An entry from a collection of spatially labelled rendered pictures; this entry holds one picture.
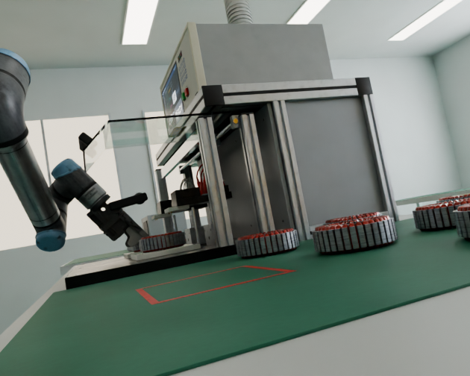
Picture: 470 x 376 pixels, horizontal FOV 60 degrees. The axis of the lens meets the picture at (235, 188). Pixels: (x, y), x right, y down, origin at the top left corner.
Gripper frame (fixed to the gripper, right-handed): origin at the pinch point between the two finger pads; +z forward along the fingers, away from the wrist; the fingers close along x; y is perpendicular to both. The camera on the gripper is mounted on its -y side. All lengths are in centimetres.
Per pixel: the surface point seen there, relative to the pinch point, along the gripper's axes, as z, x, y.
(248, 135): -5, 45, -27
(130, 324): -5, 94, 15
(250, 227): 14.5, 20.9, -19.6
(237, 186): 4.8, 16.7, -26.7
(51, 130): -162, -447, -60
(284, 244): 10, 64, -9
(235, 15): -54, -98, -146
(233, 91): -14, 46, -31
